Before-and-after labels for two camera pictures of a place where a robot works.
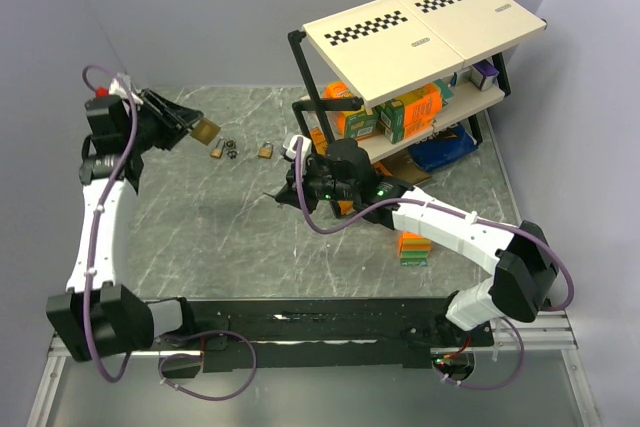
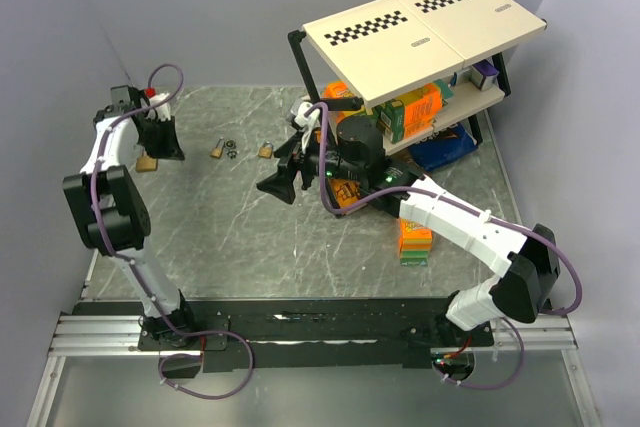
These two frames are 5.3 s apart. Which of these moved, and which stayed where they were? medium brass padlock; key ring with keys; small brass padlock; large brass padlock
Moved: large brass padlock
Stayed: small brass padlock; key ring with keys; medium brass padlock
